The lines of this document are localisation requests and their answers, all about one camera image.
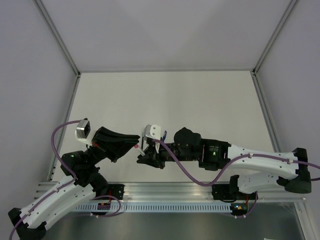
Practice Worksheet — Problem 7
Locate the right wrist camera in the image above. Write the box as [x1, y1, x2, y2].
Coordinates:
[142, 124, 162, 142]

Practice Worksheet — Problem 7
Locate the left aluminium frame post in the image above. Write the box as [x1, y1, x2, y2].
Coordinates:
[32, 0, 81, 77]

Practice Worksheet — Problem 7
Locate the aluminium frame post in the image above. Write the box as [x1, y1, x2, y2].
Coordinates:
[252, 0, 299, 76]
[32, 0, 81, 77]

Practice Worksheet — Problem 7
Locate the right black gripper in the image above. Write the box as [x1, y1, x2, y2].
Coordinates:
[136, 136, 198, 168]

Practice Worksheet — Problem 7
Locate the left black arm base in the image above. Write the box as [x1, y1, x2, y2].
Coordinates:
[94, 183, 125, 201]

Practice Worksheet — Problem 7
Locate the blue gel pen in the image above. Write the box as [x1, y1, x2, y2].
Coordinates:
[161, 130, 167, 142]

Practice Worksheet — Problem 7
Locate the white red-tipped marker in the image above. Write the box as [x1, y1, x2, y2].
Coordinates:
[134, 144, 145, 156]

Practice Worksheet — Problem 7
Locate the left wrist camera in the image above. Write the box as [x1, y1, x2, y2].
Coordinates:
[75, 118, 95, 146]

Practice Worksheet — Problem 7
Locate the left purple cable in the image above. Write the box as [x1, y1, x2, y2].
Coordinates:
[8, 120, 122, 240]

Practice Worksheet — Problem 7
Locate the aluminium mounting rail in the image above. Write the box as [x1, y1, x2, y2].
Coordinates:
[34, 182, 307, 203]

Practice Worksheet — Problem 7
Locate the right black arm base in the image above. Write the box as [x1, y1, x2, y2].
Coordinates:
[211, 184, 256, 203]

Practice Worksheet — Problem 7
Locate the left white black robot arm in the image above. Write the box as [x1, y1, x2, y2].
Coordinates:
[8, 119, 140, 240]

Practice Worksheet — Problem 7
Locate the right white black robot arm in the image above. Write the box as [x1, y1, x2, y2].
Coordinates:
[137, 125, 312, 199]

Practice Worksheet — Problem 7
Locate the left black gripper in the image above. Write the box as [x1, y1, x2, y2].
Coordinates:
[87, 126, 143, 167]

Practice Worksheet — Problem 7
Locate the right aluminium frame post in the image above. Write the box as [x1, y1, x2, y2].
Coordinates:
[252, 0, 299, 76]

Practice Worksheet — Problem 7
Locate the white slotted cable duct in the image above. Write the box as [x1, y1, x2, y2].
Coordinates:
[73, 202, 232, 214]

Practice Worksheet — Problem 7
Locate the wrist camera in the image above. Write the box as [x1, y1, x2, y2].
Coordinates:
[75, 118, 95, 146]
[142, 124, 162, 142]

